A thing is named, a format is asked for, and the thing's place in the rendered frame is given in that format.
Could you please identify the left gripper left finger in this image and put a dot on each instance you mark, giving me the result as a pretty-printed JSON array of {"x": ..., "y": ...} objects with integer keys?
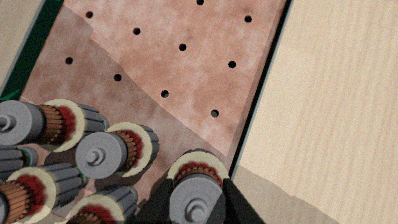
[{"x": 157, "y": 209}]

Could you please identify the pink perforated board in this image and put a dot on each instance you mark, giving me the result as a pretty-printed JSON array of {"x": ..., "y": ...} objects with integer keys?
[{"x": 185, "y": 48}]

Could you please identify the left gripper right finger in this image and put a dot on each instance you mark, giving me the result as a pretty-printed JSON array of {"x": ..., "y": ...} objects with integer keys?
[{"x": 238, "y": 209}]

